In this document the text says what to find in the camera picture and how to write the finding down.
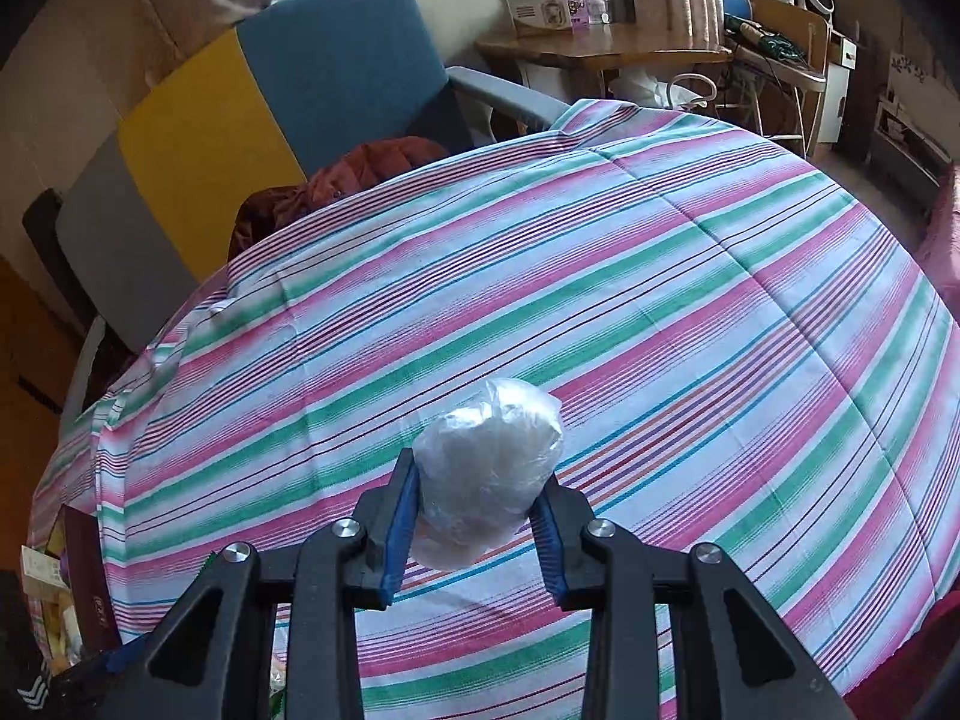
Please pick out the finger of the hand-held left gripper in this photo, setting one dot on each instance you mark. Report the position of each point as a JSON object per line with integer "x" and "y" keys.
{"x": 126, "y": 652}

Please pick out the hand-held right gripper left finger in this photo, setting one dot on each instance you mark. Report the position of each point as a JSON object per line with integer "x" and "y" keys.
{"x": 401, "y": 525}

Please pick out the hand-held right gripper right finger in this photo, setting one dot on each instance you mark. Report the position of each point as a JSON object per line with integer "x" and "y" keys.
{"x": 551, "y": 540}

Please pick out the white plastic-wrapped bun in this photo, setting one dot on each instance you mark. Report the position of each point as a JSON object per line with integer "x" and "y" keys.
{"x": 487, "y": 457}

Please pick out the striped tablecloth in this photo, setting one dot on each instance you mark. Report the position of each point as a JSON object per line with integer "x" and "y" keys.
{"x": 675, "y": 277}

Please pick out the wooden wardrobe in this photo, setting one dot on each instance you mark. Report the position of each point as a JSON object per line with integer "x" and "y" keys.
{"x": 22, "y": 330}

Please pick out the dark red cloth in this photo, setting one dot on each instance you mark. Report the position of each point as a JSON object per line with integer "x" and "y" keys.
{"x": 360, "y": 165}

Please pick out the black rolled mat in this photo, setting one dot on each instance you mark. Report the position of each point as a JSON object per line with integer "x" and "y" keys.
{"x": 45, "y": 240}

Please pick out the white plastic bag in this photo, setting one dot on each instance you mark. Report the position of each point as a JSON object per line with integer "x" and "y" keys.
{"x": 645, "y": 86}

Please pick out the grey yellow blue armchair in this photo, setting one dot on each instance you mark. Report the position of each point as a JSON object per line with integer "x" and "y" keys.
{"x": 337, "y": 52}

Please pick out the wooden side table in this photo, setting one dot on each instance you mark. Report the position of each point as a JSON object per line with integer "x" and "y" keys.
{"x": 600, "y": 52}

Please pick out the white cabinet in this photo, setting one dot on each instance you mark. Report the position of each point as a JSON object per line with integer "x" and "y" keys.
{"x": 838, "y": 90}

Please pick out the wooden chair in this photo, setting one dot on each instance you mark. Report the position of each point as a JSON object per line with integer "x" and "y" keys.
{"x": 787, "y": 30}

